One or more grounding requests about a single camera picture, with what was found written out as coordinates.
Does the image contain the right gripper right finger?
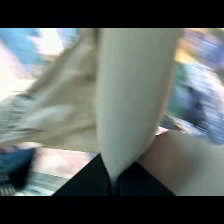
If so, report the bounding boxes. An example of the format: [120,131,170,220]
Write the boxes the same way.
[117,161,177,197]

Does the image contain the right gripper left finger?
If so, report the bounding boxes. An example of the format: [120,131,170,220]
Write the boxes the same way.
[52,153,113,197]

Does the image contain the brown garment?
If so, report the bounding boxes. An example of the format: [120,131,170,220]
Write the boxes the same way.
[137,129,224,197]

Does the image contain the cream garment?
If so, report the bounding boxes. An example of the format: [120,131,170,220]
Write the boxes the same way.
[0,28,185,188]

